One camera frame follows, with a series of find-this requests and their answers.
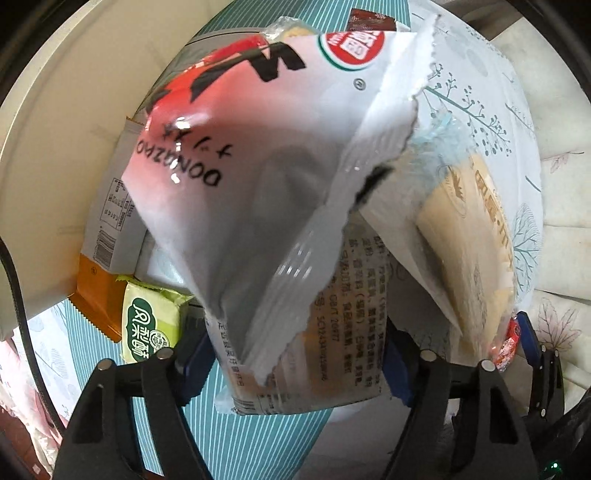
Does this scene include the small green pastry packet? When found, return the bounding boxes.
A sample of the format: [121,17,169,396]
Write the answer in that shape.
[115,274,195,365]

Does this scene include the small red candy packet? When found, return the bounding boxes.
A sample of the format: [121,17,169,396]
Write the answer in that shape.
[492,318,525,372]

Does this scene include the red and white snack bag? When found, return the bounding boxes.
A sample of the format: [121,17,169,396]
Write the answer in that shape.
[124,13,441,388]

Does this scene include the small yellow snack packet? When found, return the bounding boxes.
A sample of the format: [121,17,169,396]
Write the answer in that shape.
[279,16,324,44]

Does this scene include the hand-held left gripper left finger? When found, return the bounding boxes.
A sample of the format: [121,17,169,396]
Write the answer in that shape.
[53,332,216,480]

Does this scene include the yellow cake packet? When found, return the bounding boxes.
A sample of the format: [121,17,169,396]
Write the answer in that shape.
[360,108,520,370]

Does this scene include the blue printed tablecloth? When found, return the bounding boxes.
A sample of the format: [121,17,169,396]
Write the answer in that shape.
[9,0,546,480]

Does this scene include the orange and white snack packet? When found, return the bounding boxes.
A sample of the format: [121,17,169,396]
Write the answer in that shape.
[67,117,153,342]

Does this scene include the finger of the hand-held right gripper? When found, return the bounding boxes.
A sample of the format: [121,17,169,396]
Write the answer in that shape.
[516,311,566,418]

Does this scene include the thick black cable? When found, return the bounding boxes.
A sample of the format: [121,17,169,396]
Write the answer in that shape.
[0,237,63,432]

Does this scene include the dark red snack packet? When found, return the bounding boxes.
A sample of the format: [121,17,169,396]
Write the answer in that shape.
[348,7,398,33]

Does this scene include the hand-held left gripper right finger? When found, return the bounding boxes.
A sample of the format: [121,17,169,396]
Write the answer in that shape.
[383,323,541,480]

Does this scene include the white plastic storage bin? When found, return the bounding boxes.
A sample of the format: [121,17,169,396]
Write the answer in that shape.
[0,0,245,340]

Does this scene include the white floral curtain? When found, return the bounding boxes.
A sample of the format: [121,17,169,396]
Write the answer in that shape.
[462,0,591,416]

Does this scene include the clear packet with brown label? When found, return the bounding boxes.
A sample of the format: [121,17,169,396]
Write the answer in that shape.
[215,212,393,416]

